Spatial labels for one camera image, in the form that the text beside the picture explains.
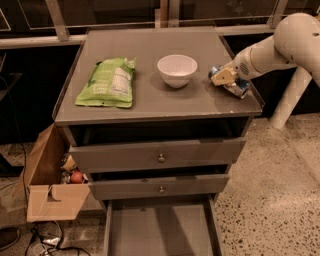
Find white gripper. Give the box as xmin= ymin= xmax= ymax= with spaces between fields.
xmin=211 ymin=47 xmax=255 ymax=86

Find grey top drawer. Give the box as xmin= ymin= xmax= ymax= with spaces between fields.
xmin=70 ymin=137 xmax=246 ymax=173

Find grey drawer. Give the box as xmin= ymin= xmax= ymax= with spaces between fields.
xmin=103 ymin=195 xmax=225 ymax=256
xmin=70 ymin=137 xmax=246 ymax=173
xmin=89 ymin=174 xmax=229 ymax=200

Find grey drawer cabinet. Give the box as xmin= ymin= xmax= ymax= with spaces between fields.
xmin=52 ymin=27 xmax=265 ymax=256

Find grey middle drawer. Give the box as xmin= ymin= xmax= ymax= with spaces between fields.
xmin=89 ymin=174 xmax=229 ymax=200

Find grey bottom drawer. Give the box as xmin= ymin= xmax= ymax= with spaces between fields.
xmin=103 ymin=195 xmax=225 ymax=256

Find white ceramic bowl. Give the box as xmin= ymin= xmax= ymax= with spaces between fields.
xmin=157 ymin=54 xmax=198 ymax=88

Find green chip bag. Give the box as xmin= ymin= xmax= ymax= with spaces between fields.
xmin=75 ymin=57 xmax=136 ymax=108

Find yellow snack package in box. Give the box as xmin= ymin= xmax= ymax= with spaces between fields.
xmin=60 ymin=154 xmax=77 ymax=173

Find red apple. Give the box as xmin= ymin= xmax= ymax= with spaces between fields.
xmin=70 ymin=171 xmax=83 ymax=184

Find brown cardboard box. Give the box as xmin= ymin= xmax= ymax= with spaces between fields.
xmin=15 ymin=124 xmax=89 ymax=222

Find white diagonal post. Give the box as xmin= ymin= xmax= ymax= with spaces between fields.
xmin=270 ymin=66 xmax=312 ymax=129

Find metal railing frame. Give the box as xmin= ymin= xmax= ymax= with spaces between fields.
xmin=0 ymin=0 xmax=320 ymax=50

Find black floor cables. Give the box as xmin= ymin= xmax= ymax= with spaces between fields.
xmin=23 ymin=221 xmax=93 ymax=256

